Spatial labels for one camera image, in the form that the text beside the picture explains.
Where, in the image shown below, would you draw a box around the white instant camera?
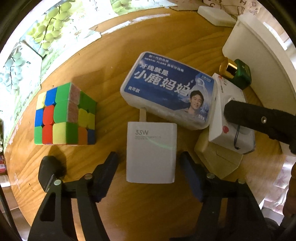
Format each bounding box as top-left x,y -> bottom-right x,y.
209,73 -> 256,155

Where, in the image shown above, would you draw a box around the small white lidded box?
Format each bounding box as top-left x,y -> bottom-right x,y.
198,6 -> 236,27

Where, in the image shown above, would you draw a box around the white 33W charger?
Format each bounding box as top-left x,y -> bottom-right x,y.
126,108 -> 177,184

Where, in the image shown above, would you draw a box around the white plastic storage bin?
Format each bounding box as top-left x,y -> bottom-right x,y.
222,14 -> 295,115

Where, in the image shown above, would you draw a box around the grape print cardboard sheets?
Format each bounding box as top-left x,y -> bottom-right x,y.
1,1 -> 173,148

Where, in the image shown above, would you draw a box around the blue dental floss box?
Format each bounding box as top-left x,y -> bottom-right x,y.
120,52 -> 216,131

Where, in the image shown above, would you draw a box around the multicolour Rubik's cube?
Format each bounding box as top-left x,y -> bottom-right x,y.
34,82 -> 97,146

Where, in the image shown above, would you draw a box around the black power adapter plug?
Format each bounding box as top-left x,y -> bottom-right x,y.
38,156 -> 66,193

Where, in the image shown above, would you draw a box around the green perfume bottle gold cap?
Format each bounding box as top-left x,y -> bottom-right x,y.
219,57 -> 252,90

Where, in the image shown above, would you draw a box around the beige printed fabric bag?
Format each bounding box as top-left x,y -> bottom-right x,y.
203,0 -> 262,17

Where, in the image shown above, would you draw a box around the beige angular small box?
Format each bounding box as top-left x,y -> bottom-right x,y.
194,128 -> 243,179

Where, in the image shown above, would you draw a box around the person's right hand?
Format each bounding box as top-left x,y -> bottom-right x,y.
282,164 -> 296,217

